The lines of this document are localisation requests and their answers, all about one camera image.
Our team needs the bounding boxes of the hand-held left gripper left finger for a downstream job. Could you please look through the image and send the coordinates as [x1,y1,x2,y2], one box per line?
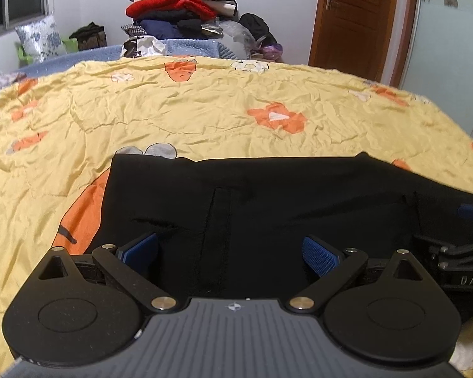
[35,233,179,312]

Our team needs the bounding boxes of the purple bag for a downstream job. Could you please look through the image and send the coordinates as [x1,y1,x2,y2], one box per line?
[260,43,283,62]

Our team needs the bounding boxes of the clear plastic bag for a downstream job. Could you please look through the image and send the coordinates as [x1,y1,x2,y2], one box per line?
[219,20,257,58]

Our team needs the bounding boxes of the checked cloth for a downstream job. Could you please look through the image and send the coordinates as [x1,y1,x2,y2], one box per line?
[121,24,147,38]

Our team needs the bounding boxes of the black and white patterned bag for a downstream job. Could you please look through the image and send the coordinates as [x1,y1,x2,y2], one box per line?
[120,35,168,59]

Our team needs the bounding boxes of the floral pillow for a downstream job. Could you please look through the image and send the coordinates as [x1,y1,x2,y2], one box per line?
[15,15,66,64]

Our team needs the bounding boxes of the wooden door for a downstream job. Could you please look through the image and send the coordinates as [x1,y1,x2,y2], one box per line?
[308,0,420,87]

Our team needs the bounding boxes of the black pants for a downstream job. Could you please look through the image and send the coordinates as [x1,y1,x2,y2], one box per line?
[89,152,473,302]

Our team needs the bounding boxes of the yellow printed quilt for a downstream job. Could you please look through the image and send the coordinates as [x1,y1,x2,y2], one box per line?
[0,55,473,378]

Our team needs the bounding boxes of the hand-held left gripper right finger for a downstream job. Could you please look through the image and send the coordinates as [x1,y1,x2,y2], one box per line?
[284,236,427,312]

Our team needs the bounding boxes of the green plastic chair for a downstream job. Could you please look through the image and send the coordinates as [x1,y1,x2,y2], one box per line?
[18,37,79,67]

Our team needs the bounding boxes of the blue blanket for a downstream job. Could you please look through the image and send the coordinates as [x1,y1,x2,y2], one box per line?
[8,38,237,74]

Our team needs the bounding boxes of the white wardrobe sliding door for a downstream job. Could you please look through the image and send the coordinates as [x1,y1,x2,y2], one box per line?
[398,0,473,142]

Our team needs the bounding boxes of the red knitted sweater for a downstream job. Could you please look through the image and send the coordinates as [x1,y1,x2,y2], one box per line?
[126,0,217,19]

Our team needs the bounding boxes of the dark brown bag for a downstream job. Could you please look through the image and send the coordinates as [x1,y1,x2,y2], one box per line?
[69,21,108,51]

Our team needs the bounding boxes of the pile of clothes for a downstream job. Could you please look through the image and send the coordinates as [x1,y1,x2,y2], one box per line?
[126,0,239,41]

